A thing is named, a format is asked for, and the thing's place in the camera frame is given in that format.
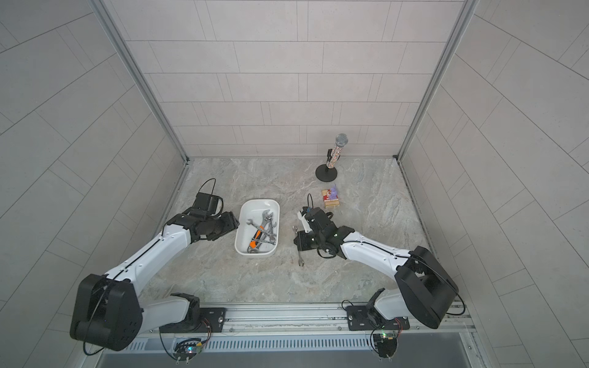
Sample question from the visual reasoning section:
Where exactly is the green circuit board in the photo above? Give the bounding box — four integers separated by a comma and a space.
173, 338, 203, 364
372, 333, 398, 360

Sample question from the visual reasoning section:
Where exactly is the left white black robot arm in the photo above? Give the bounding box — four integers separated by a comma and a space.
70, 212, 239, 351

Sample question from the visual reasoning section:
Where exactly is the orange handled adjustable wrench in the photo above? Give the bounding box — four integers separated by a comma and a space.
247, 209, 275, 253

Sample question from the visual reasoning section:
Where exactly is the long silver open-end wrench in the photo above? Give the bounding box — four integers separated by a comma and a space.
292, 225, 305, 268

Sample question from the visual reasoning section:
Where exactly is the white plastic storage box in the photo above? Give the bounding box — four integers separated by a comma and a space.
235, 199, 280, 258

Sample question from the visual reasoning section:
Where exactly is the glitter microphone on black stand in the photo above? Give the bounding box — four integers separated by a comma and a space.
315, 133, 348, 182

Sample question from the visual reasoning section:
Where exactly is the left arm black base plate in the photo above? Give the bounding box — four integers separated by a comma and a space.
159, 308, 227, 334

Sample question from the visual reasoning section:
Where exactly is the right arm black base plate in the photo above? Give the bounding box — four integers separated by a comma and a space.
344, 305, 410, 332

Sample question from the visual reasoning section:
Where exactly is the left green circuit board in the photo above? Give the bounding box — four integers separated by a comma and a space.
173, 338, 203, 364

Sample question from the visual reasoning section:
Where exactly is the small wooden toy with figures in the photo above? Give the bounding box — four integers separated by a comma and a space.
321, 185, 340, 209

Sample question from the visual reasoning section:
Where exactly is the aluminium mounting rail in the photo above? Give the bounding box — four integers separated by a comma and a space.
89, 301, 477, 341

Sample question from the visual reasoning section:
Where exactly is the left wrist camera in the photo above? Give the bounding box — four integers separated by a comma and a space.
192, 193, 220, 216

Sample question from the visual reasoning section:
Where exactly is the right green circuit board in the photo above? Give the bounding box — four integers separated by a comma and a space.
372, 333, 398, 360

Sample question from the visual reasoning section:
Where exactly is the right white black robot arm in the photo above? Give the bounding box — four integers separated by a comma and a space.
294, 206, 459, 330

